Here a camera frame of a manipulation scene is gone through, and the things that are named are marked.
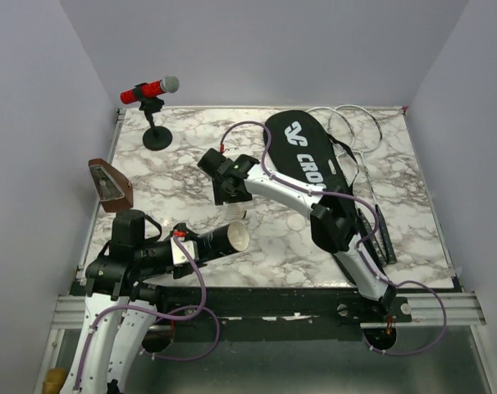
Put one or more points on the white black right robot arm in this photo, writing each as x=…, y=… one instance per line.
x=332, y=215

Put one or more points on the black racket bag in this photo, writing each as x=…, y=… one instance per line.
x=302, y=149

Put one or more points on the clear tube lid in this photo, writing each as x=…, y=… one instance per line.
x=296, y=222

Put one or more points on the black table edge rail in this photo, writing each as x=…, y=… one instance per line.
x=303, y=314

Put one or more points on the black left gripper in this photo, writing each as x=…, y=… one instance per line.
x=180, y=272

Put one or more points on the white shuttlecock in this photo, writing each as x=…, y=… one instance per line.
x=235, y=212

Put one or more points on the brown wooden metronome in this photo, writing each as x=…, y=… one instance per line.
x=115, y=191

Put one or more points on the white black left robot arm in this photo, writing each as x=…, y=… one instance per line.
x=119, y=306

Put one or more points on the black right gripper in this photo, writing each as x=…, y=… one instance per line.
x=220, y=197

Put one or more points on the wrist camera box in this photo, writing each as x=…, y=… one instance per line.
x=211, y=161
x=182, y=251

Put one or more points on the red microphone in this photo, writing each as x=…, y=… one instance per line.
x=166, y=85

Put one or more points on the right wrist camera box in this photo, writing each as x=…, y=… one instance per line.
x=211, y=161

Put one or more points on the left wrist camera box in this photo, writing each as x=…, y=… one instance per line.
x=182, y=251

